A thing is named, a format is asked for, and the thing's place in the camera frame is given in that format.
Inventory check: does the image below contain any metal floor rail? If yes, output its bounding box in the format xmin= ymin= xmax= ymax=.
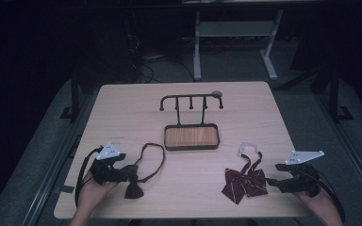
xmin=20 ymin=90 xmax=91 ymax=226
xmin=314 ymin=92 xmax=362 ymax=206

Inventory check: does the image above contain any black metal stand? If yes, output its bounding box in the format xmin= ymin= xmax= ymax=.
xmin=328 ymin=62 xmax=355 ymax=123
xmin=59 ymin=67 xmax=81 ymax=121

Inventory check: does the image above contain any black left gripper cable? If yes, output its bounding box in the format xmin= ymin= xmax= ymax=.
xmin=74 ymin=145 xmax=104 ymax=209

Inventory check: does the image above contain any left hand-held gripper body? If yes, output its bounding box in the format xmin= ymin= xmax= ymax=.
xmin=89 ymin=140 xmax=123 ymax=186

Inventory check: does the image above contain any dark brown bow tie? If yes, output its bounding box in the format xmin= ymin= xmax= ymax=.
xmin=123 ymin=142 xmax=166 ymax=200

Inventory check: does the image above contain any person's right hand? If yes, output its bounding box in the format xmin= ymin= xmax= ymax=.
xmin=291 ymin=186 xmax=337 ymax=218

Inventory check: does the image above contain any grey metal table frame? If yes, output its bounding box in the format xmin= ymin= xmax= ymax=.
xmin=192 ymin=8 xmax=285 ymax=82

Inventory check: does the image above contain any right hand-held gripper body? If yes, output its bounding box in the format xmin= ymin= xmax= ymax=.
xmin=276 ymin=150 xmax=325 ymax=198

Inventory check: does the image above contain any black hook rack wooden tray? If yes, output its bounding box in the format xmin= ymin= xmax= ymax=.
xmin=158 ymin=93 xmax=224 ymax=152

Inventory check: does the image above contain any person's left hand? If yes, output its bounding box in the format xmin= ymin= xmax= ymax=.
xmin=74 ymin=170 xmax=120 ymax=218

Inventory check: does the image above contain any black floor cable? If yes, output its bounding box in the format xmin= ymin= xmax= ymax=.
xmin=137 ymin=58 xmax=196 ymax=84

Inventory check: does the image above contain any white power strip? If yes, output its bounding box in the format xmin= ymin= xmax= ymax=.
xmin=142 ymin=54 xmax=168 ymax=61

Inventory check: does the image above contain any grey tape piece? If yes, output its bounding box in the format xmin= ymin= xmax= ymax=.
xmin=53 ymin=185 xmax=75 ymax=195

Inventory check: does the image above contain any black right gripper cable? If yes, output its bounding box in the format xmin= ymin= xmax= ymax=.
xmin=307 ymin=169 xmax=347 ymax=224

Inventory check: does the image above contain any red striped bow tie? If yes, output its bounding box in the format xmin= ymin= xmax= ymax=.
xmin=221 ymin=141 xmax=269 ymax=205

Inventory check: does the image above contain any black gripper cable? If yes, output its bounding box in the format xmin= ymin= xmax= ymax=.
xmin=307 ymin=169 xmax=347 ymax=224
xmin=74 ymin=145 xmax=104 ymax=209

